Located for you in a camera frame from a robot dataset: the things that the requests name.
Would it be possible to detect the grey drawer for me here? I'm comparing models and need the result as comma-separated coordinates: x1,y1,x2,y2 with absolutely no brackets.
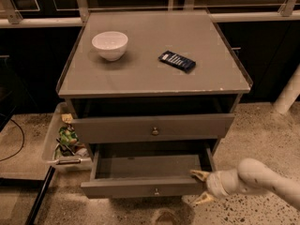
82,141,214,199
72,113,234,143

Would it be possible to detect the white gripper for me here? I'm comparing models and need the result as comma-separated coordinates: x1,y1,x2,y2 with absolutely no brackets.
190,170,229,205

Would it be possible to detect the dark blue snack packet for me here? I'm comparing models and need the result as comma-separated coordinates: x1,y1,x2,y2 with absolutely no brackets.
158,51,196,73

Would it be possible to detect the white pipe post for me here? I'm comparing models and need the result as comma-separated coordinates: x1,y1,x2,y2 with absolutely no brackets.
274,65,300,114

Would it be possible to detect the black metal bar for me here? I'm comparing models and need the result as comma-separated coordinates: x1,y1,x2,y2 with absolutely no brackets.
25,166,55,225

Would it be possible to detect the metal railing frame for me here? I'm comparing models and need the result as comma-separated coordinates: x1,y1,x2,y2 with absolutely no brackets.
0,0,300,27

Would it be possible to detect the grey top drawer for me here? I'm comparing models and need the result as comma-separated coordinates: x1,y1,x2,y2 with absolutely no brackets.
72,113,234,143

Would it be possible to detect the white ceramic bowl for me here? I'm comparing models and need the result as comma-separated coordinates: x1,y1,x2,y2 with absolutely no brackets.
92,31,128,61

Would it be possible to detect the green snack bag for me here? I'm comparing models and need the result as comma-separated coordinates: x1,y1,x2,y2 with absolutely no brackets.
59,125,78,145

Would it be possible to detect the grey drawer cabinet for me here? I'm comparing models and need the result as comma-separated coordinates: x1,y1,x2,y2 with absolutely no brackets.
55,10,253,161

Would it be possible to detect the black cable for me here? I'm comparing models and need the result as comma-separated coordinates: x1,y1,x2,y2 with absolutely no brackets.
0,117,26,163

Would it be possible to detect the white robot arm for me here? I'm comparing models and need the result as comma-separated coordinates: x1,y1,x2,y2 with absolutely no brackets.
190,157,300,210

